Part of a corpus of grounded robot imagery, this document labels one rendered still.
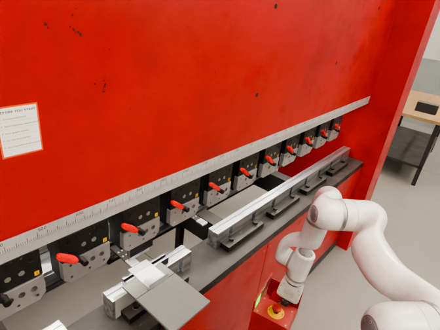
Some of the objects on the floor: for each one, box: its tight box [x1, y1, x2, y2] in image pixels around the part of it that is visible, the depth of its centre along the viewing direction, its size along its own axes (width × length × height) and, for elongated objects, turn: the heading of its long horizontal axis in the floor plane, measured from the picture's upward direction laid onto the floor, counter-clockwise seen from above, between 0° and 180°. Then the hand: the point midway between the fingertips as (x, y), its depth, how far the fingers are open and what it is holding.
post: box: [174, 224, 185, 249], centre depth 239 cm, size 5×5×200 cm
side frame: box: [278, 0, 440, 251], centre depth 294 cm, size 25×85×230 cm, turn 37°
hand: (284, 303), depth 155 cm, fingers closed
